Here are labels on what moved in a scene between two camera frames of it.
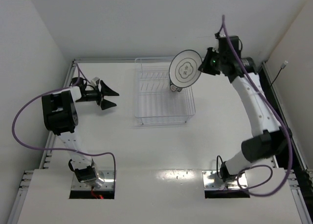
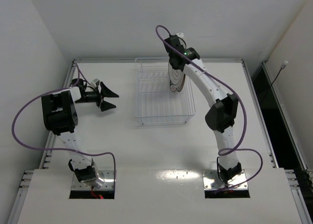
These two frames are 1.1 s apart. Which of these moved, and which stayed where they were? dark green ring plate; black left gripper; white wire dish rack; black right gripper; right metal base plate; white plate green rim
Moved: black right gripper; white plate green rim
Stayed: white wire dish rack; right metal base plate; black left gripper; dark green ring plate
